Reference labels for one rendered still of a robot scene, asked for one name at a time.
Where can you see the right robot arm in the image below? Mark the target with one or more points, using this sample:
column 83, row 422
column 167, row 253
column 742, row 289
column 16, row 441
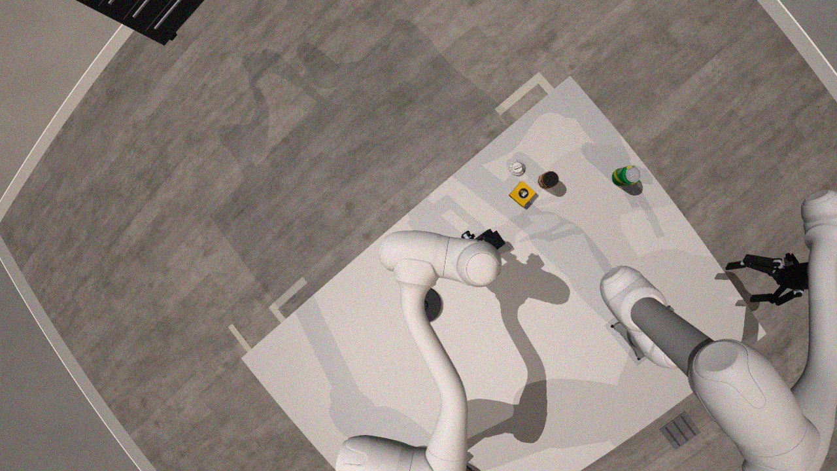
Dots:
column 774, row 427

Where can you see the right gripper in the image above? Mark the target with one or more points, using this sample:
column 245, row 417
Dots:
column 794, row 277

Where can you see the dark grey round disc with center stud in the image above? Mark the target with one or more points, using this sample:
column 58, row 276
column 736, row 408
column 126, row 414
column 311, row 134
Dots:
column 432, row 304

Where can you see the paprika spice jar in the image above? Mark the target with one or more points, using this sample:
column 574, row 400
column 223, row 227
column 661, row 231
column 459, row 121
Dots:
column 548, row 180

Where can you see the green and yellow drink can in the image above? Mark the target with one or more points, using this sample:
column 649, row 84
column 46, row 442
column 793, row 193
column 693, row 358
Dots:
column 626, row 176

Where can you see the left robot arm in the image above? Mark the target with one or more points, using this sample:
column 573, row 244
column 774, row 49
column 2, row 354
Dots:
column 418, row 259

